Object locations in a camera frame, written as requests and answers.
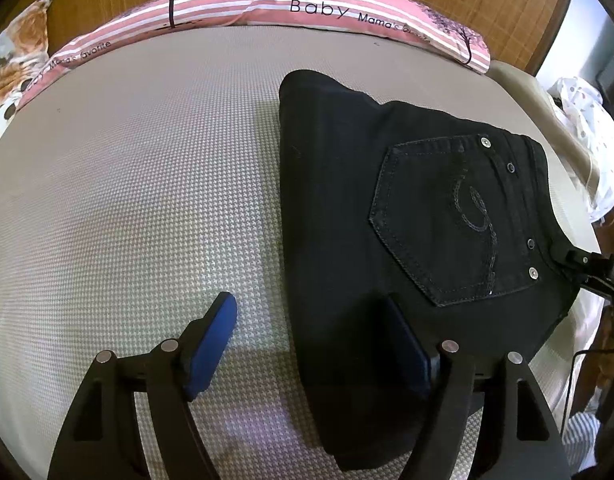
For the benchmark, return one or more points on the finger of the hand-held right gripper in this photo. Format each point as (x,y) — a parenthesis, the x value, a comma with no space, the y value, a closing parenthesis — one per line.
(572,260)

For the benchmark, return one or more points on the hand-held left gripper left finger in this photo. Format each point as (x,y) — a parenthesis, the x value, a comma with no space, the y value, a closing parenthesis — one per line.
(212,345)

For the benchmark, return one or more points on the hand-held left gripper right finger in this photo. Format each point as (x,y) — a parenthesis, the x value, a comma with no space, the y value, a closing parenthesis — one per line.
(412,355)

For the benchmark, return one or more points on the black pants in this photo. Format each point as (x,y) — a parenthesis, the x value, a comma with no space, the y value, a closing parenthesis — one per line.
(337,210)

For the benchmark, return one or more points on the white dotted cloth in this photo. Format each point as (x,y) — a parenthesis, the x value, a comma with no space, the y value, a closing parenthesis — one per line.
(597,150)

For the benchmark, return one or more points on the beige blanket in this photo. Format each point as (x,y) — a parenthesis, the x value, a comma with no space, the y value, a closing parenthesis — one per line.
(537,105)

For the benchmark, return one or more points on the grey striped cloth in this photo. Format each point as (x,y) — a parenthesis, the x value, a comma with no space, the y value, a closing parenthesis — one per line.
(582,445)

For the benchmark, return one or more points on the woven wooden headboard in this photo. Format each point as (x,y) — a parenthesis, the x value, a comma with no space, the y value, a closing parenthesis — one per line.
(512,10)

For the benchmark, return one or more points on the pink striped pillow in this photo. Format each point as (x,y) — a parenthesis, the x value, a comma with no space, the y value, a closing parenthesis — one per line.
(312,10)

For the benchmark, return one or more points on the floral pillow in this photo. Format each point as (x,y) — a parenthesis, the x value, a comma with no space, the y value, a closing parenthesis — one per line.
(17,50)

